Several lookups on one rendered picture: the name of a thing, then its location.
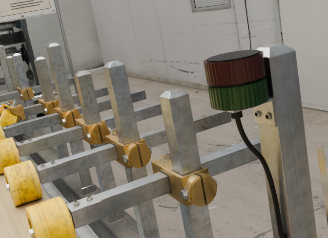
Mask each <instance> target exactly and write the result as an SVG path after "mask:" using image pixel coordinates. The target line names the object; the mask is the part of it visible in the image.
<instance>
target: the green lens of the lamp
mask: <svg viewBox="0 0 328 238"><path fill-rule="evenodd" d="M207 88H208V94H209V99H210V105H211V108H212V109H215V110H238V109H245V108H251V107H255V106H258V105H261V104H263V103H265V102H267V101H268V100H269V91H268V84H267V76H265V78H264V79H262V80H261V81H258V82H256V83H253V84H249V85H245V86H240V87H229V88H213V87H210V86H209V85H207Z"/></svg>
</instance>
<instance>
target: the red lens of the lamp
mask: <svg viewBox="0 0 328 238"><path fill-rule="evenodd" d="M204 67H205V75H206V81H207V84H208V85H212V86H227V85H235V84H241V83H246V82H250V81H254V80H257V79H260V78H262V77H264V76H266V74H267V73H266V66H265V59H264V52H263V51H260V54H258V55H256V56H253V57H250V58H246V59H241V60H236V61H230V62H222V63H208V62H207V59H206V60H204Z"/></svg>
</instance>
